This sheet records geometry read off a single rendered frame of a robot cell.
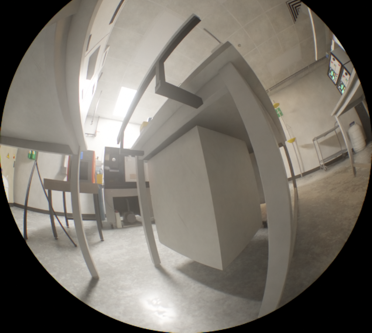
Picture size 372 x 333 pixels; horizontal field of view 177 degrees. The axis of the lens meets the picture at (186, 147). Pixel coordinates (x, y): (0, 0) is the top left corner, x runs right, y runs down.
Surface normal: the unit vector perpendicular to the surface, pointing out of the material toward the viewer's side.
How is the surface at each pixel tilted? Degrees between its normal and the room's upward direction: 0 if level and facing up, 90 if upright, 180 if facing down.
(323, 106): 90
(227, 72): 90
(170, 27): 180
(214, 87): 90
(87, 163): 90
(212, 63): 180
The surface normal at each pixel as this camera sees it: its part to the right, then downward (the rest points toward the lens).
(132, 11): 0.16, 0.93
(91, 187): 0.61, -0.36
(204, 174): -0.77, -0.10
